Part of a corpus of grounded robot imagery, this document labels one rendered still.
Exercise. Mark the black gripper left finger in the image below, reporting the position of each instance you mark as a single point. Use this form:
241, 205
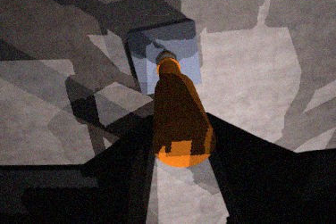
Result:
111, 188

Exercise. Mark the grey block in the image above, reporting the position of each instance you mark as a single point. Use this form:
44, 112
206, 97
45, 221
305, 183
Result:
178, 37

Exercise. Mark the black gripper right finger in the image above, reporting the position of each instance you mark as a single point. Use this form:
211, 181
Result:
263, 183

